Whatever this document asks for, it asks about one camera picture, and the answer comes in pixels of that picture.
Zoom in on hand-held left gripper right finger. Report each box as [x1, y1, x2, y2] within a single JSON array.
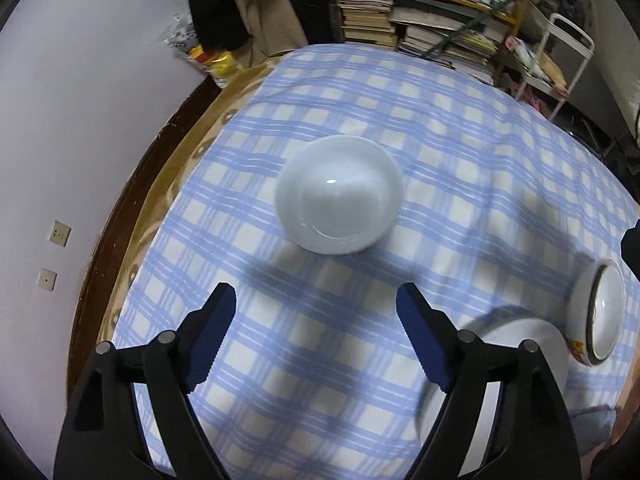
[[395, 282, 583, 480]]

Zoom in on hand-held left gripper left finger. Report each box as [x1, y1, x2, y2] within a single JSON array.
[[55, 282, 237, 480]]

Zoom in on small dark-rimmed patterned bowl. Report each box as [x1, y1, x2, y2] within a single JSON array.
[[566, 258, 628, 366]]

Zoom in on large cherry-print bowl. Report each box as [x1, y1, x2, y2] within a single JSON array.
[[415, 305, 571, 441]]

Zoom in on small plain white bowl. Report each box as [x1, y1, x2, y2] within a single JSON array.
[[274, 135, 405, 256]]

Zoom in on white duvet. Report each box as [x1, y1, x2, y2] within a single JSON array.
[[595, 0, 640, 146]]

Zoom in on person's blue jeans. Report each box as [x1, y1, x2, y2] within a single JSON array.
[[570, 405, 618, 480]]

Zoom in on blue plaid cloth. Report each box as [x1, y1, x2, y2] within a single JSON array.
[[112, 42, 640, 480]]

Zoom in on brown floral blanket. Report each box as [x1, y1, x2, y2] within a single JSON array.
[[95, 55, 283, 343]]

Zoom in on white trolley cart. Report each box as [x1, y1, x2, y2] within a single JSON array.
[[495, 12, 596, 121]]

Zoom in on yellow wooden bookshelf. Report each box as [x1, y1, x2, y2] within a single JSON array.
[[327, 0, 531, 81]]

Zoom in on yellow snack packet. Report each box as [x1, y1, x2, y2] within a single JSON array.
[[187, 45, 241, 88]]

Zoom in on stack of books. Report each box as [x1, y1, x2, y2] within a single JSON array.
[[337, 0, 501, 86]]

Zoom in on clear plastic bag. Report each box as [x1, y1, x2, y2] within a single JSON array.
[[160, 12, 198, 52]]

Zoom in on dark hanging clothing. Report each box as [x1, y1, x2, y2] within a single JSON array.
[[182, 0, 251, 58]]

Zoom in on dark wooden bed frame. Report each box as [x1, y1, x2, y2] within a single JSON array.
[[67, 77, 223, 401]]

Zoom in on green cord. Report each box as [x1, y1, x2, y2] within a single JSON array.
[[425, 0, 541, 58]]

